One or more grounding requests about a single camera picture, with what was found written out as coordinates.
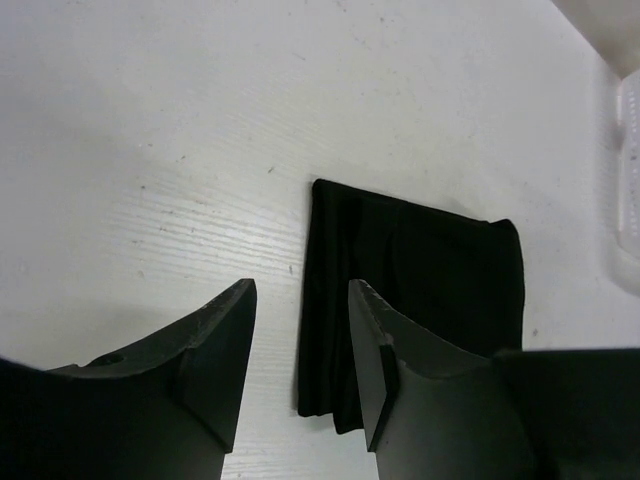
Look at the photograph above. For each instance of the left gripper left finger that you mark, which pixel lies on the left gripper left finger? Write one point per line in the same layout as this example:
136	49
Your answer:
176	391

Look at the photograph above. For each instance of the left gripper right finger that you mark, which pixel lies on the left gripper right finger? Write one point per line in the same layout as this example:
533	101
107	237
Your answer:
384	342

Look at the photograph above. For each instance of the black tank top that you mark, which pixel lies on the black tank top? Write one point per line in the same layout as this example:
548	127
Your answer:
461	278

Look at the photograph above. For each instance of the white plastic basket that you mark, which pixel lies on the white plastic basket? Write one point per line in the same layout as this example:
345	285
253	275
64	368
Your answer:
619	182

